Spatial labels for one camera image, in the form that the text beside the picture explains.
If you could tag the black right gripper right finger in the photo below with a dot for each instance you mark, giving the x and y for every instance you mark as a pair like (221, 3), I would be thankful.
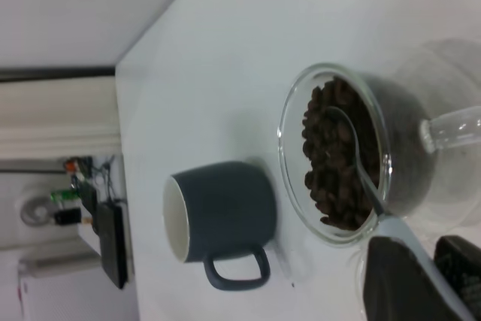
(466, 276)

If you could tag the black electronics box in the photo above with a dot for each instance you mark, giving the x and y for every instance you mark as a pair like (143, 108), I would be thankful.
(111, 246)

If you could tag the round grey fan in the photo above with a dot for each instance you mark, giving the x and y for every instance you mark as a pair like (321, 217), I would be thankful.
(34, 211)

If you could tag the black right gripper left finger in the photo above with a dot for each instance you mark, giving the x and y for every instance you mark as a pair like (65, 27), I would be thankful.
(394, 291)

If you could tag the roasted coffee beans pile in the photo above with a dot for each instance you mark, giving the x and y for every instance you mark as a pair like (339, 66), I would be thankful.
(330, 170)

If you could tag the green circuit board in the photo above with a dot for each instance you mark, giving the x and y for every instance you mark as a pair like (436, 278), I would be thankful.
(64, 197)

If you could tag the dark grey ceramic mug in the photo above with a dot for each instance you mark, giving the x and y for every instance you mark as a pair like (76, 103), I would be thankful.
(229, 208)

